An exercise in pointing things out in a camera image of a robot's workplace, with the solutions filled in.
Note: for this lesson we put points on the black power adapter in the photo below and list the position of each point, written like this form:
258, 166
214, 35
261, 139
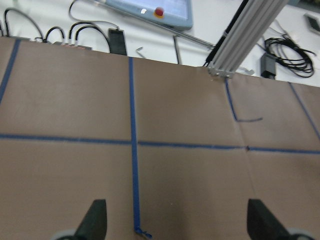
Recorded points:
268, 66

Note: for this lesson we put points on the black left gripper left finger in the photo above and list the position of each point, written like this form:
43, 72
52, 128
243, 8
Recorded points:
94, 224

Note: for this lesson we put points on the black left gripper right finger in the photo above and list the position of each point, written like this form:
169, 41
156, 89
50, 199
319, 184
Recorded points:
261, 224

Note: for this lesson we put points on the aluminium frame post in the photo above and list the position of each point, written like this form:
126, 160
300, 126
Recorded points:
249, 23

